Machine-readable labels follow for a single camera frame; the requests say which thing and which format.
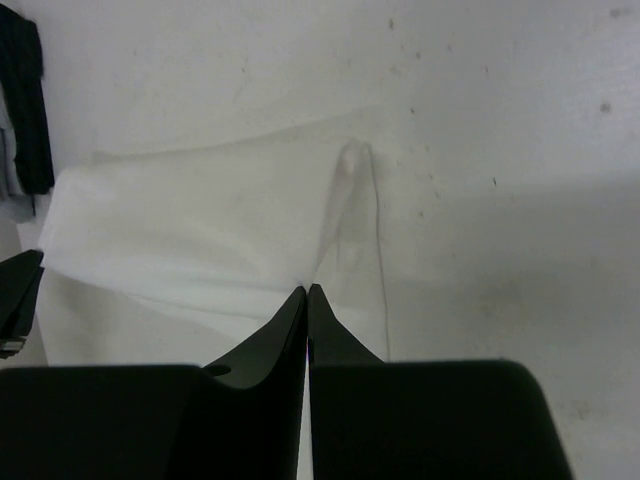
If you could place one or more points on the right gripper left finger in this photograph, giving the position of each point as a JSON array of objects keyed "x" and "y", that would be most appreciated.
[{"x": 238, "y": 417}]

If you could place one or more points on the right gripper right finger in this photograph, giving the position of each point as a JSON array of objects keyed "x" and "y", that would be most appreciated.
[{"x": 475, "y": 419}]

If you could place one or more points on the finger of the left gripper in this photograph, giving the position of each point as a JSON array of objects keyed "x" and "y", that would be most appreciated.
[{"x": 20, "y": 280}]

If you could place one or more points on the white tank top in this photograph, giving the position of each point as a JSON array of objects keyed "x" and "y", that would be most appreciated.
[{"x": 223, "y": 235}]

